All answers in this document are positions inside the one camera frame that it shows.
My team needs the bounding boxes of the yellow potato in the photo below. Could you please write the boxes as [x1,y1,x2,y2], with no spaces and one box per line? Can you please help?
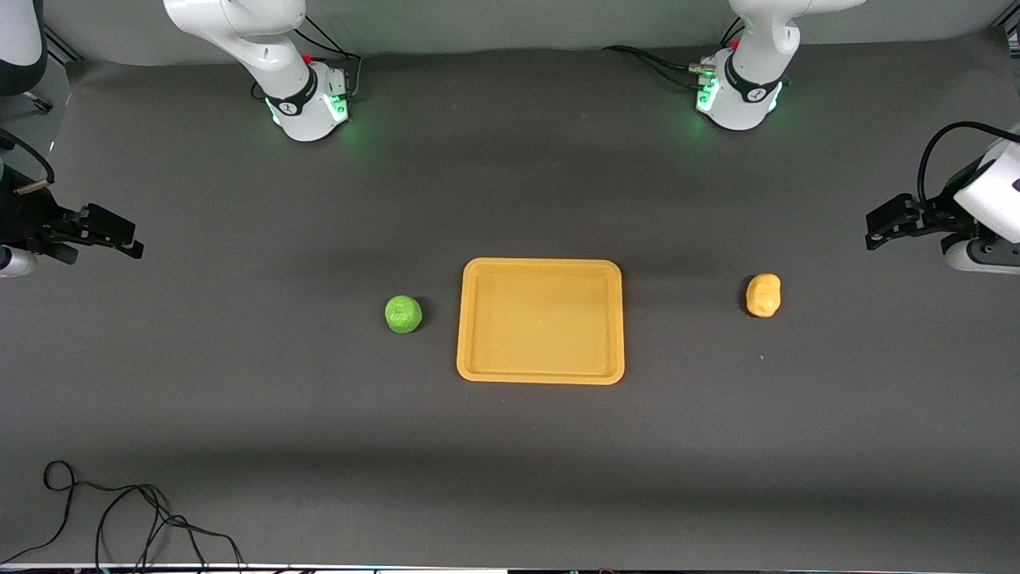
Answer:
[745,273,783,318]

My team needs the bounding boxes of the green apple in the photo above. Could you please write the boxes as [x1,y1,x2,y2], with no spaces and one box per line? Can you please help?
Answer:
[385,295,424,334]

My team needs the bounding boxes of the orange plastic tray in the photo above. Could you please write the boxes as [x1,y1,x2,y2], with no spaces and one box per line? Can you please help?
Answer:
[457,258,626,386]

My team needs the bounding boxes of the dark grey table mat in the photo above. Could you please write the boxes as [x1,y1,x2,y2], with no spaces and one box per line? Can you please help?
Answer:
[0,28,1020,568]

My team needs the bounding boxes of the black metal frame rail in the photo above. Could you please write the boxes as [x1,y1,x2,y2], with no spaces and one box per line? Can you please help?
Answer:
[44,24,84,65]

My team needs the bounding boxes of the thin black loose cable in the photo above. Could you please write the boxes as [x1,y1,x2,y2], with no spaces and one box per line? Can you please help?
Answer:
[0,460,246,571]

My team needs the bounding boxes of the black right arm base cables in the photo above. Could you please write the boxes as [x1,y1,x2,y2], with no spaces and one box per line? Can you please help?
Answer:
[251,12,363,104]

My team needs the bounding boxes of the black arm base cables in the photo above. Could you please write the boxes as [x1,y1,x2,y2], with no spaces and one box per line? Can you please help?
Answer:
[251,12,363,104]
[603,16,746,92]

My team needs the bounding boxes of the black left arm base cables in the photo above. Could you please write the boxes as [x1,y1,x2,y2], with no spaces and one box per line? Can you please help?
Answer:
[603,16,746,92]

